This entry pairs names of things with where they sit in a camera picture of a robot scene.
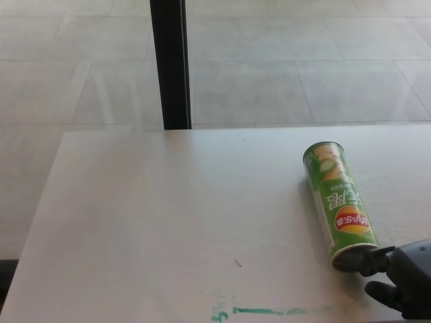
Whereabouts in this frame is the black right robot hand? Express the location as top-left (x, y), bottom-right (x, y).
top-left (356, 238), bottom-right (431, 320)

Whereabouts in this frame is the green chips can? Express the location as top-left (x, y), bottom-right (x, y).
top-left (302, 141), bottom-right (380, 272)

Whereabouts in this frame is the black vertical post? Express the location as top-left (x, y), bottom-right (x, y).
top-left (150, 0), bottom-right (193, 131)

